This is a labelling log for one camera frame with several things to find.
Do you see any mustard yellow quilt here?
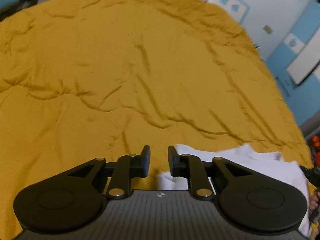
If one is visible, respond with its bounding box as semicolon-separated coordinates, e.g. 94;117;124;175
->
0;0;316;240

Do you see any white printed sweatshirt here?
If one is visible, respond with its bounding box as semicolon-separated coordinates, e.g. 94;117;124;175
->
157;144;312;240

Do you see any orange and black object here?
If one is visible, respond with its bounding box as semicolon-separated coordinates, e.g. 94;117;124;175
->
309;136;320;167

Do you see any blue and white wardrobe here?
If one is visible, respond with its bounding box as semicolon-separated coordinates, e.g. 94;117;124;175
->
266;1;320;127

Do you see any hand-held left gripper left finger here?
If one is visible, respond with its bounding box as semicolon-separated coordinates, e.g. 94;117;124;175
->
67;145;151;201

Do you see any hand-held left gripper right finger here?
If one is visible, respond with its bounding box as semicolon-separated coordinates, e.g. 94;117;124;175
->
167;145;251;201

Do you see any person's right hand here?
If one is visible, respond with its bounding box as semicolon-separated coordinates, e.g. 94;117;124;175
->
309;189;320;211

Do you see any white board with black frame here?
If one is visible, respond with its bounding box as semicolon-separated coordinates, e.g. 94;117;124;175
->
286;26;320;86

